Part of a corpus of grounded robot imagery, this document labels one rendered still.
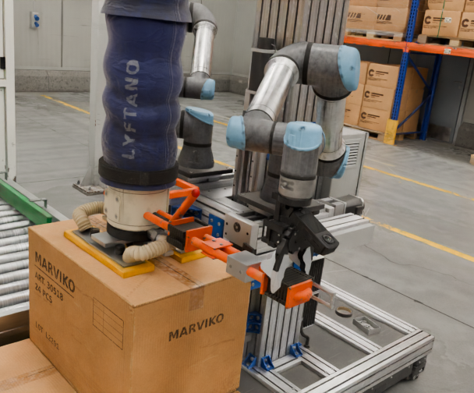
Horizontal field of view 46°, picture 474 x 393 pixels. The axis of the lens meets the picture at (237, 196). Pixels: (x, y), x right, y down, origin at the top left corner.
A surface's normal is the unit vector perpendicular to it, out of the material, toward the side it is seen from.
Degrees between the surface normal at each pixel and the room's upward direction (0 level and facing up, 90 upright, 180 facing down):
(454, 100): 90
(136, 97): 110
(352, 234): 90
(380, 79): 91
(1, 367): 0
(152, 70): 77
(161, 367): 90
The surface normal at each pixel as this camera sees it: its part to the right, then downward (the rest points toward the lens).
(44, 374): 0.10, -0.95
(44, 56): 0.66, 0.29
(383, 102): -0.74, 0.15
